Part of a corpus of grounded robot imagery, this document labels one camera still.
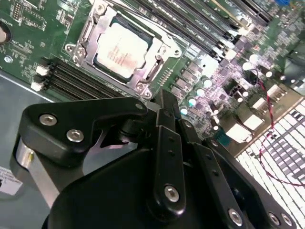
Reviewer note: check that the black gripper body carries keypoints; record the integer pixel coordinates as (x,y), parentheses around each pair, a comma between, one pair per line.
(107,205)

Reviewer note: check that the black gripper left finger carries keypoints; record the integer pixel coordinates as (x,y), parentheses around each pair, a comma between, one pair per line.
(71,114)

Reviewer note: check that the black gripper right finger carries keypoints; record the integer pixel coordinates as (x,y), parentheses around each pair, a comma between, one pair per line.
(214,164)

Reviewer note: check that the silver square CPU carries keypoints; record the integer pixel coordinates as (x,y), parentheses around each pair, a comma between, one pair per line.
(119,50)

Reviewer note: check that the metal socket cover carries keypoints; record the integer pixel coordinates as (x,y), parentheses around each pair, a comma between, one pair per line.
(98,35)

